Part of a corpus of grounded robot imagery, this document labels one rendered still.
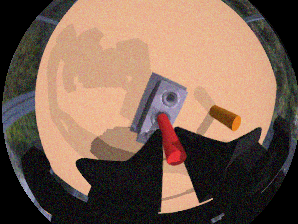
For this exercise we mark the orange cylinder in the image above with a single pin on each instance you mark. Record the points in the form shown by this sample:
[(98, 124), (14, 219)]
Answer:
[(228, 118)]

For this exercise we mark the red peg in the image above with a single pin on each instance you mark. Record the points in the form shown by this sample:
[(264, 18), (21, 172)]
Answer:
[(175, 154)]

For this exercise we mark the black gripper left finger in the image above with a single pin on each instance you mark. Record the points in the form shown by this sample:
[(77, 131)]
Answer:
[(143, 171)]

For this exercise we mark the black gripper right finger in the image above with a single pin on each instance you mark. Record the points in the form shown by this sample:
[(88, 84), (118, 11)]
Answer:
[(209, 160)]

